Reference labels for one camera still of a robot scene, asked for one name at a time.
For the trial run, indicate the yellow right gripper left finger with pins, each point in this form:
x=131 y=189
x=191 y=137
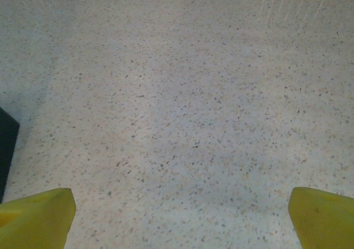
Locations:
x=33 y=221

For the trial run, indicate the starry night picture card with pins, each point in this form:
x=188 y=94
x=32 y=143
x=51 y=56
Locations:
x=7 y=149

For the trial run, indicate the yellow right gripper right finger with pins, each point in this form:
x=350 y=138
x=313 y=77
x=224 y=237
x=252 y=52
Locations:
x=323 y=224

